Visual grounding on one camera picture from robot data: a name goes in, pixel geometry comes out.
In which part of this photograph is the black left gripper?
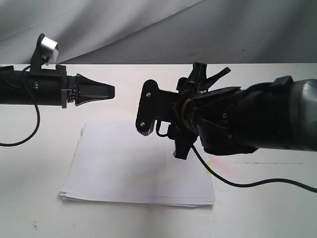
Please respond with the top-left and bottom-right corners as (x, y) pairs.
(27, 64), (115, 108)

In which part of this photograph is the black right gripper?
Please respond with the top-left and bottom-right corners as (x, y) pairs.
(172, 62), (230, 159)

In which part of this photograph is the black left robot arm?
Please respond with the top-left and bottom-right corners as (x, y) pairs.
(0, 64), (115, 108)

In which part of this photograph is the white backdrop cloth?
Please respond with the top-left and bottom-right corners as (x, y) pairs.
(0, 0), (317, 64)

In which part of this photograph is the white paper stack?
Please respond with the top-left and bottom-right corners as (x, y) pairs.
(60, 120), (215, 207)

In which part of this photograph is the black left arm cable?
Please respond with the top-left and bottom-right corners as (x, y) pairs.
(0, 69), (41, 146)

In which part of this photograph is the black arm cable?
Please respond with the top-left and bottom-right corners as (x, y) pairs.
(0, 69), (41, 146)
(155, 119), (317, 193)

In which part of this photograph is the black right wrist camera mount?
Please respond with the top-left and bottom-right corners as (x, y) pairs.
(135, 79), (179, 136)

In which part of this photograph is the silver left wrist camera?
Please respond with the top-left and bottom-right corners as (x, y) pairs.
(30, 33), (59, 72)

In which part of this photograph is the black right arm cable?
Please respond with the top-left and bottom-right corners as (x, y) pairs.
(155, 119), (317, 193)

